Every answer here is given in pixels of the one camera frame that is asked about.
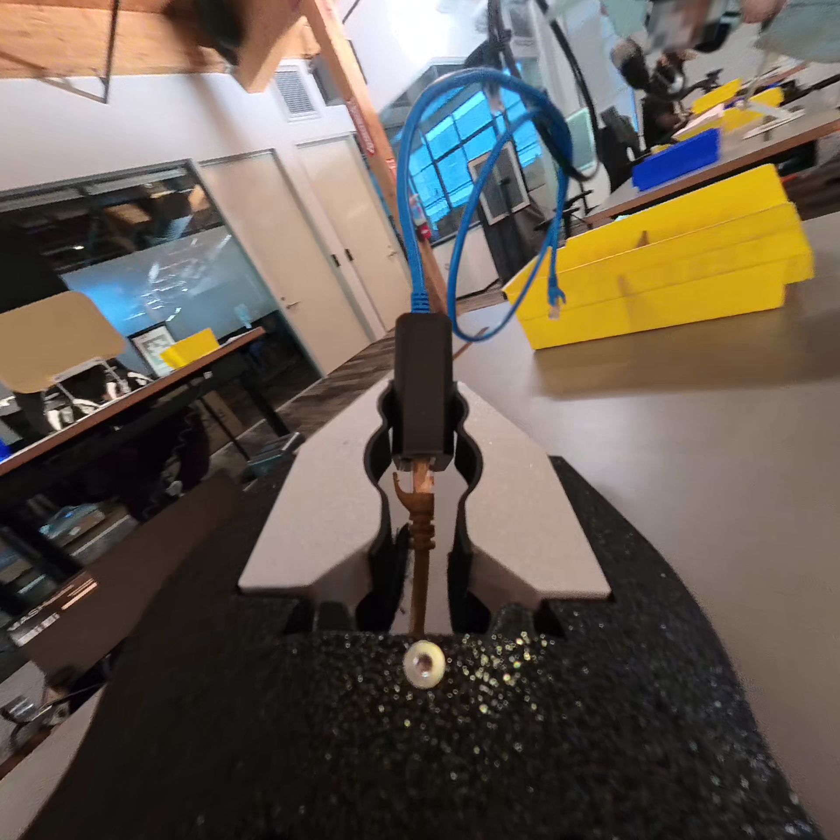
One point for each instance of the blue plastic bin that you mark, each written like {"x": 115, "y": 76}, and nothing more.
{"x": 676, "y": 161}

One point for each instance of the small yellow plastic bin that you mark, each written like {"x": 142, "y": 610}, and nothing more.
{"x": 190, "y": 349}

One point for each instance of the large yellow plastic bin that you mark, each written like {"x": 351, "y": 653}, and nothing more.
{"x": 689, "y": 262}

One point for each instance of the framed printed tag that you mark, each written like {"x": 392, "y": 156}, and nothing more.
{"x": 152, "y": 348}

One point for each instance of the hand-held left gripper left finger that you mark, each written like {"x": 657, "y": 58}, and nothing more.
{"x": 315, "y": 512}

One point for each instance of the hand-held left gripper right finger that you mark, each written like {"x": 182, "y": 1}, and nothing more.
{"x": 525, "y": 525}

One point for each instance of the tan chair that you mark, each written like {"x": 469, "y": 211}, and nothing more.
{"x": 56, "y": 338}

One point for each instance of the black framed board stand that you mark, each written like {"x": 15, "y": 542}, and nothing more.
{"x": 502, "y": 184}

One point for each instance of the wooden post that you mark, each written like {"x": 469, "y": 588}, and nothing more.
{"x": 367, "y": 118}

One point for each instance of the glass office window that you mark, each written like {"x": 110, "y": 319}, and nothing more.
{"x": 164, "y": 262}

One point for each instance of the wooden ceiling beam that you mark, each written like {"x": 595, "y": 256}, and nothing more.
{"x": 59, "y": 36}

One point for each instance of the long work table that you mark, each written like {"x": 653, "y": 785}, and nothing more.
{"x": 754, "y": 148}

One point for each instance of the black office chair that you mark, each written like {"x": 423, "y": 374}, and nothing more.
{"x": 617, "y": 148}

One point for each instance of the wall air vent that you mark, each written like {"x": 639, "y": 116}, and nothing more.
{"x": 296, "y": 92}

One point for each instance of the white door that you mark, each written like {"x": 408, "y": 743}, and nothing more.
{"x": 358, "y": 223}
{"x": 275, "y": 249}

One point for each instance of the wooden top side table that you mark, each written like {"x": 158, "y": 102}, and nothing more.
{"x": 131, "y": 400}

